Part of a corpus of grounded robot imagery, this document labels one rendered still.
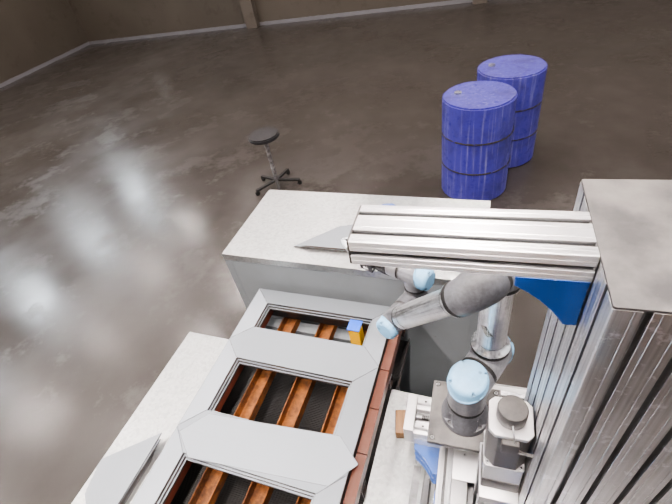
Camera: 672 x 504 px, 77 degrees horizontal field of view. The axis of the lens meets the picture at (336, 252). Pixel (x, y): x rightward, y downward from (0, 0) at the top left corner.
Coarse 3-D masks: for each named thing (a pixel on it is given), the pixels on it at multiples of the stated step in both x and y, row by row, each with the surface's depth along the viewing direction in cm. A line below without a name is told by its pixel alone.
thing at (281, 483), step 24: (264, 312) 214; (288, 312) 215; (312, 312) 209; (240, 360) 194; (336, 384) 179; (216, 408) 180; (360, 432) 160; (168, 480) 158; (264, 480) 153; (288, 480) 150; (336, 480) 148
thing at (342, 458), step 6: (342, 444) 157; (336, 450) 155; (342, 450) 155; (348, 450) 155; (336, 456) 154; (342, 456) 153; (348, 456) 153; (336, 462) 152; (342, 462) 152; (348, 462) 151; (336, 468) 151; (342, 468) 150; (348, 468) 150; (330, 474) 149; (336, 474) 149; (342, 474) 149; (330, 480) 148
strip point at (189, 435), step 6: (198, 420) 174; (204, 420) 173; (192, 426) 172; (198, 426) 172; (180, 432) 171; (186, 432) 170; (192, 432) 170; (198, 432) 170; (186, 438) 168; (192, 438) 168; (186, 444) 167; (192, 444) 166; (186, 450) 165
